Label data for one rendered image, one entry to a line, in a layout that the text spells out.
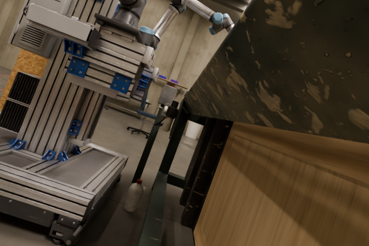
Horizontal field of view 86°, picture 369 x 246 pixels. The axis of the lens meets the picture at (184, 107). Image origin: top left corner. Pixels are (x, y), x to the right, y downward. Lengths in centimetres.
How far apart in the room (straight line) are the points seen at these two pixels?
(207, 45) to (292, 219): 868
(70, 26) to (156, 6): 849
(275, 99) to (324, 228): 26
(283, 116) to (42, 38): 134
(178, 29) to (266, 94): 889
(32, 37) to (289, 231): 141
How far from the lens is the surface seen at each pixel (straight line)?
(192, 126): 767
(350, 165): 39
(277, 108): 20
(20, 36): 147
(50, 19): 110
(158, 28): 180
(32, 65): 273
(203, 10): 168
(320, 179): 43
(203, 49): 889
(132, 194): 149
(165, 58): 867
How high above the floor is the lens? 73
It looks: 2 degrees up
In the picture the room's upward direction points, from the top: 21 degrees clockwise
